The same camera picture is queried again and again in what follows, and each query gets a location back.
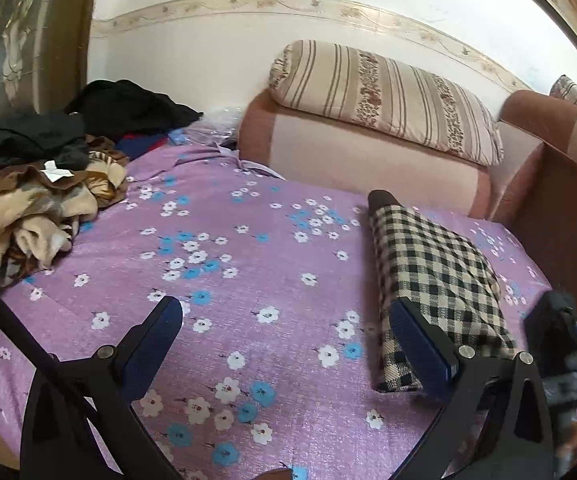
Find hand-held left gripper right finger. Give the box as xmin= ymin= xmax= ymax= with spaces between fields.
xmin=391 ymin=296 xmax=556 ymax=480

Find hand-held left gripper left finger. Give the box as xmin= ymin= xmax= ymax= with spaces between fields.
xmin=21 ymin=295 xmax=185 ymax=480

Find black beige checkered coat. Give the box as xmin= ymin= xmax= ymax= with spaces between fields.
xmin=367 ymin=189 xmax=519 ymax=395

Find black clothes pile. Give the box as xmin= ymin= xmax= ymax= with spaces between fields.
xmin=66 ymin=79 xmax=204 ymax=143

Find dark grey clothes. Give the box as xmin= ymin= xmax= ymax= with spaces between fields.
xmin=0 ymin=110 xmax=92 ymax=181

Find purple floral bed sheet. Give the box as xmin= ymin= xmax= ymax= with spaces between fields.
xmin=0 ymin=142 xmax=577 ymax=480

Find brown beige blanket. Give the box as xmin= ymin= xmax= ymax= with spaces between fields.
xmin=0 ymin=149 xmax=129 ymax=288

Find white paper tag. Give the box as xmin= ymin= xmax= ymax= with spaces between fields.
xmin=41 ymin=160 xmax=74 ymax=183

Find blue red cloth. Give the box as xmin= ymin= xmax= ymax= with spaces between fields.
xmin=114 ymin=132 xmax=170 ymax=162

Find pink sofa backrest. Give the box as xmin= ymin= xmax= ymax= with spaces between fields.
xmin=238 ymin=87 xmax=577 ymax=351

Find clear plastic bag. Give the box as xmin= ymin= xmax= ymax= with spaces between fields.
xmin=188 ymin=105 xmax=246 ymax=152

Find small striped floral pillow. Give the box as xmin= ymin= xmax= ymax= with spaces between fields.
xmin=549 ymin=75 xmax=577 ymax=115

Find large striped floral pillow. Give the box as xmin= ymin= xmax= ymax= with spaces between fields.
xmin=268 ymin=40 xmax=504 ymax=167

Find ornate glass door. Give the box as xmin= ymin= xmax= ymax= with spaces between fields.
xmin=0 ymin=0 xmax=105 ymax=133

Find black cable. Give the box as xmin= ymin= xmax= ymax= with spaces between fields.
xmin=0 ymin=262 xmax=184 ymax=480

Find dark wooden frame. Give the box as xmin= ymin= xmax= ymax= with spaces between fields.
xmin=483 ymin=0 xmax=577 ymax=92

